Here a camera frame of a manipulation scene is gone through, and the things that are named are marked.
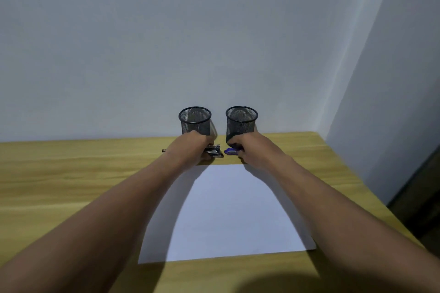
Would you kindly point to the person's right hand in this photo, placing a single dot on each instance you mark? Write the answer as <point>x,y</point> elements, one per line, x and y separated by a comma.
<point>257,152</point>

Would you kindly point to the person's left hand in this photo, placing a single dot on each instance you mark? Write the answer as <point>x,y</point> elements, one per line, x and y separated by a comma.
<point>189,150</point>

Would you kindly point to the black mesh pen cup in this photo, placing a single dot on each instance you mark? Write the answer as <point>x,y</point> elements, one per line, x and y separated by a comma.
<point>240,124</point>
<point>195,124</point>

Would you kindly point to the white paper sheet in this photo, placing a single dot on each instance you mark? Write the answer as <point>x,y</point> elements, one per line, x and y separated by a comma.
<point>233,220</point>

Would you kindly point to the person's left forearm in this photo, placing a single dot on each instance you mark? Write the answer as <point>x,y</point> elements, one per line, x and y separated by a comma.
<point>96,220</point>

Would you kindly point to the person's right forearm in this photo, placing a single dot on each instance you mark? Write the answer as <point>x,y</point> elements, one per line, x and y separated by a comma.
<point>343,227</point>

